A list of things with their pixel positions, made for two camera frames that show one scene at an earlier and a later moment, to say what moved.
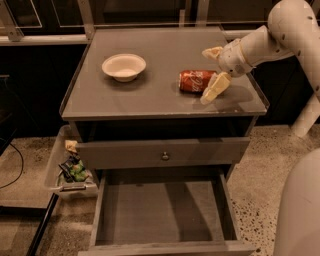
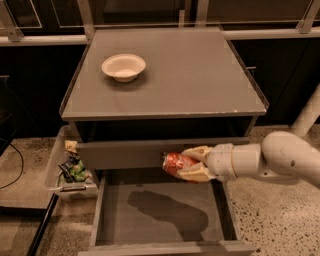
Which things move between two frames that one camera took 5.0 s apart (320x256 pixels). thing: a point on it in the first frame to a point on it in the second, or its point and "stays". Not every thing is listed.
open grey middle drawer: x=166 y=211 stays
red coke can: x=194 y=80 to x=172 y=162
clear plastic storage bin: x=55 y=178 stays
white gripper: x=232 y=57 to x=219 y=161
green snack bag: x=73 y=169 stays
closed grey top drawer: x=101 y=155 stays
